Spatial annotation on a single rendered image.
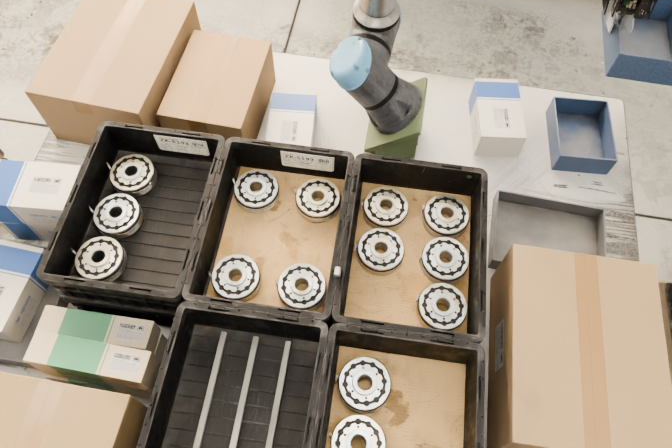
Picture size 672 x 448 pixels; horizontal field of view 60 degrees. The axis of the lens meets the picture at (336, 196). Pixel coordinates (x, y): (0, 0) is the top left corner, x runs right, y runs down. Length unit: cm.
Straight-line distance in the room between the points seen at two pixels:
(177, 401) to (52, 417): 22
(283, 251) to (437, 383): 43
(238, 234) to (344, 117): 52
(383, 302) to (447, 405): 24
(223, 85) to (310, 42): 133
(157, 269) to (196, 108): 43
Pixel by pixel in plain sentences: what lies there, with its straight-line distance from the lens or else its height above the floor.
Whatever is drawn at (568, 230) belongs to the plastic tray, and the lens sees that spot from 160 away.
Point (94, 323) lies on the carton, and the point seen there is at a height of 82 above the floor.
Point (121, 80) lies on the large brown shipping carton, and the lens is 158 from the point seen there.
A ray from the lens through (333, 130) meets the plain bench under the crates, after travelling 165.
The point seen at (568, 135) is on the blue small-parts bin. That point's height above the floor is 70.
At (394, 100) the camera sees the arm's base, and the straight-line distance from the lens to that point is 147.
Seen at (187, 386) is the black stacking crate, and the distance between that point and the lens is 126.
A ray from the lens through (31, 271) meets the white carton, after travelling 149.
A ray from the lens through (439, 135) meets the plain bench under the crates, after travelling 167.
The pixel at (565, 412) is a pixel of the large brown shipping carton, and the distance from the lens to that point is 123.
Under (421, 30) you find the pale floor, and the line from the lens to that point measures 294.
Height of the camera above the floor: 203
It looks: 60 degrees down
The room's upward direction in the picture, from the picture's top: 2 degrees clockwise
